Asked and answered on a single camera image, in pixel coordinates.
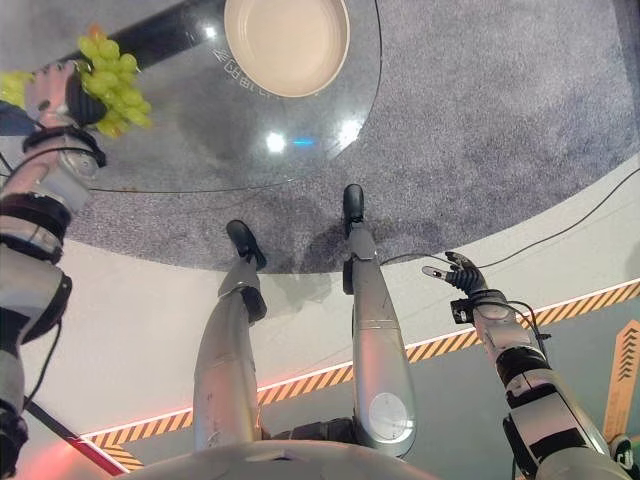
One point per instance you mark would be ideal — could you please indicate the left dark robot foot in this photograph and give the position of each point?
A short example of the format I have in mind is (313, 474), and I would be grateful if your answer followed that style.
(244, 240)

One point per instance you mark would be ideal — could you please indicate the silver robot leg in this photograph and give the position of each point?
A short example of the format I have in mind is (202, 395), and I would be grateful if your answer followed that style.
(225, 360)
(375, 350)

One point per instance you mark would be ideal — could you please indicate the silver robot torso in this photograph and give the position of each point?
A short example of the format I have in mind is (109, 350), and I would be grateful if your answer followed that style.
(300, 462)

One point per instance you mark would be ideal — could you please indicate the right dark robot foot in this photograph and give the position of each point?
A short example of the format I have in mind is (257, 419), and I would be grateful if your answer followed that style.
(353, 200)

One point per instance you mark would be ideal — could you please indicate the left silver robot leg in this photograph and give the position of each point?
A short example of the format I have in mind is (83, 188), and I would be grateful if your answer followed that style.
(225, 360)

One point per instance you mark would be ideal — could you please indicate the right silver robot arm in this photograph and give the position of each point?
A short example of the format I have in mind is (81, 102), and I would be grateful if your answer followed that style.
(530, 385)

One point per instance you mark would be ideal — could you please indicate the grey round carpet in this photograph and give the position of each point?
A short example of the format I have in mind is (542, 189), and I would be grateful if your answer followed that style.
(475, 125)

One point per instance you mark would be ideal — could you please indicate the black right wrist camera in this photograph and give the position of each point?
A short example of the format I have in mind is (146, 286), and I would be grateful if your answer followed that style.
(461, 311)

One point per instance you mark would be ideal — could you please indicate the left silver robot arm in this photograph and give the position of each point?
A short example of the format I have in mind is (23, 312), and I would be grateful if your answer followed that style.
(30, 280)

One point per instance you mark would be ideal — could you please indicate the beige round plate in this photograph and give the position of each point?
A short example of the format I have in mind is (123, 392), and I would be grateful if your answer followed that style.
(287, 45)

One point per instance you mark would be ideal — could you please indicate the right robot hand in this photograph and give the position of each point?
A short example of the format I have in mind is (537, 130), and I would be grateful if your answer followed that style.
(465, 277)

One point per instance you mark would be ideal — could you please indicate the red black rod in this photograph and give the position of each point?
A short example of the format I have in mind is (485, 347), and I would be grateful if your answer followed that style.
(75, 440)

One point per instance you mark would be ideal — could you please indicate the round glass table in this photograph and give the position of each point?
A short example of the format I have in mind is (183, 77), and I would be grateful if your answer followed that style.
(220, 135)

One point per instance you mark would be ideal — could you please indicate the orange black hazard tape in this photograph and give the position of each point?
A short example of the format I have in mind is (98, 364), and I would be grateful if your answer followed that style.
(310, 382)

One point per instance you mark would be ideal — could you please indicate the dark robot foot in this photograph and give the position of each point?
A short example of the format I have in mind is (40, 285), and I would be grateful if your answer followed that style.
(353, 200)
(244, 240)

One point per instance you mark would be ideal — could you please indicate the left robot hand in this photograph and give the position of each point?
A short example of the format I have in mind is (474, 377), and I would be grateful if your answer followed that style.
(52, 95)

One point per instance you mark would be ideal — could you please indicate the right silver robot leg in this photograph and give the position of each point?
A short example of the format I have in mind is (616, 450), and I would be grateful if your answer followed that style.
(375, 350)

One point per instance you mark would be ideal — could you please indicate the green grape bunch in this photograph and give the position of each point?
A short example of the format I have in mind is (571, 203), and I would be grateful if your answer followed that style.
(112, 82)

